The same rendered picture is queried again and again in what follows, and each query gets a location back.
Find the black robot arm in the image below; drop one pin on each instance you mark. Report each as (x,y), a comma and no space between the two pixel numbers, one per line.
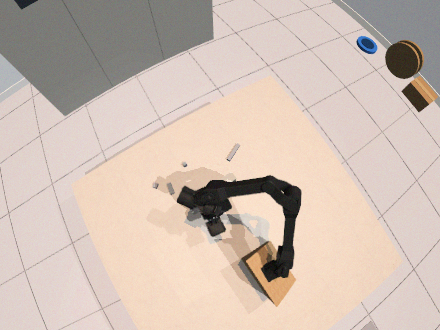
(213,200)

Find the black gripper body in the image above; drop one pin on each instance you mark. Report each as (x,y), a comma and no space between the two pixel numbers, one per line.
(216,227)

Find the small grey bar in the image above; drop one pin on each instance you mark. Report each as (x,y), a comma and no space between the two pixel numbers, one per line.
(233,152)

